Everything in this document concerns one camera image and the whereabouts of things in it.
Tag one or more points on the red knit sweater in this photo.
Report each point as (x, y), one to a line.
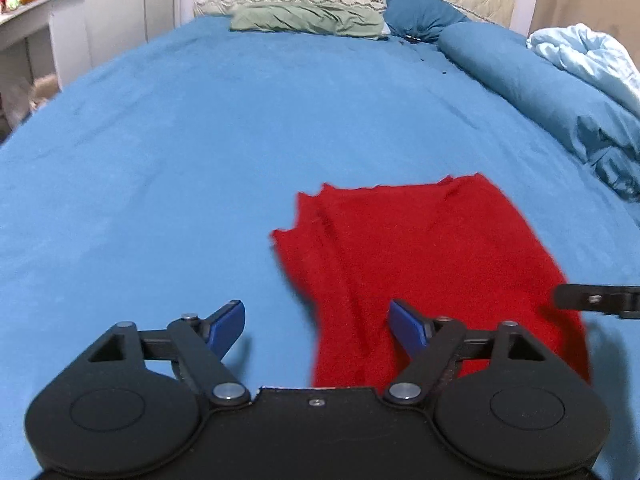
(425, 240)

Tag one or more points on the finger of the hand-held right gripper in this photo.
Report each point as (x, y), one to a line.
(595, 299)

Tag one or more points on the dark blue pillow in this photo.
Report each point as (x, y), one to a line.
(420, 10)

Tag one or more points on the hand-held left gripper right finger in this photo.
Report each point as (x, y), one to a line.
(407, 327)

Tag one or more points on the white wardrobe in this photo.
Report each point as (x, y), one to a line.
(130, 5)

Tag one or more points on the green pillow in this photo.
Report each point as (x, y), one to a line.
(310, 17)

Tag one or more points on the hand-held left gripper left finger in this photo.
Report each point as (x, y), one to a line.
(227, 325)

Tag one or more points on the white shelf desk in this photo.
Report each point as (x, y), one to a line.
(30, 35)

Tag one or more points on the blue duvet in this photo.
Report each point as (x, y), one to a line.
(525, 85)

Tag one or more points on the light blue blanket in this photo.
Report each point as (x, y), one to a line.
(585, 55)

